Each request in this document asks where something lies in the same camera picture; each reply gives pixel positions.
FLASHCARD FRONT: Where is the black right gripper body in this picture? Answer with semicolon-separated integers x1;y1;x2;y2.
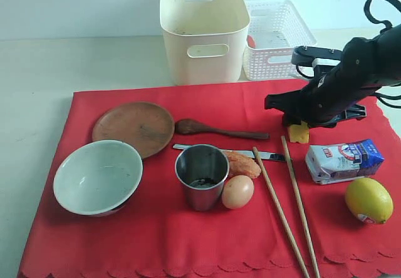
297;61;383;127

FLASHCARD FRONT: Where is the yellow cheese wedge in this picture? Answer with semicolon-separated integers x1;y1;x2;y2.
288;121;310;144

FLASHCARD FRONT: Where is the blue white milk carton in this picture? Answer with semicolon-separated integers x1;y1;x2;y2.
305;139;385;185

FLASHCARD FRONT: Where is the orange fried food piece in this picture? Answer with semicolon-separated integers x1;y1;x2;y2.
223;150;261;179

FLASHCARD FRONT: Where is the red sausage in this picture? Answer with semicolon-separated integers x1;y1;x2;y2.
247;35;256;49

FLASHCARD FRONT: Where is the brown egg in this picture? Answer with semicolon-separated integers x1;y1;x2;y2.
221;175;254;209

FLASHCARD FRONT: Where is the stainless steel cup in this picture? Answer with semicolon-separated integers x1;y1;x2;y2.
173;144;229;211

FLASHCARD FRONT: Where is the yellow lemon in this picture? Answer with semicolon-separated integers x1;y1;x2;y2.
345;177;394;224

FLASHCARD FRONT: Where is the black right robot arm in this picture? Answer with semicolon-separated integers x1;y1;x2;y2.
264;26;400;128

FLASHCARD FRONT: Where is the steel table knife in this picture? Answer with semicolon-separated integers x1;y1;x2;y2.
172;143;286;162

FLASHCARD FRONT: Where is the left wooden chopstick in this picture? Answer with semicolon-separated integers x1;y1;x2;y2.
252;147;310;278

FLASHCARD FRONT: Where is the wooden chopstick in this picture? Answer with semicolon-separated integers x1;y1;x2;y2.
281;135;321;278
252;147;310;278

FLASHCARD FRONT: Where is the right wooden chopstick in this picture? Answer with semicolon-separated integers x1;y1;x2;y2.
281;135;321;278

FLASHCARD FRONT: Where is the white perforated plastic basket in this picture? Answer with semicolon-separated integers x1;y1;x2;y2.
243;0;316;81

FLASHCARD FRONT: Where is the dark wooden spoon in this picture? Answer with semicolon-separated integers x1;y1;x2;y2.
175;118;270;140

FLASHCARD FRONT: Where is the cream plastic bin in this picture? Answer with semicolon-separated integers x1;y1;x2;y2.
159;0;250;85

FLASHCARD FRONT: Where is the brown wooden plate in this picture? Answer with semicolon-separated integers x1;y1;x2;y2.
91;101;175;159

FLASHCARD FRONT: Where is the red scalloped table cloth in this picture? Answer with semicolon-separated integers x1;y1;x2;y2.
18;80;400;277

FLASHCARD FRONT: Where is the white ceramic bowl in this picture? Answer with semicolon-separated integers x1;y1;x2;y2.
53;140;143;217

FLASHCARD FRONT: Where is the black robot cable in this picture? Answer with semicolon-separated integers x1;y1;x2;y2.
363;0;401;28

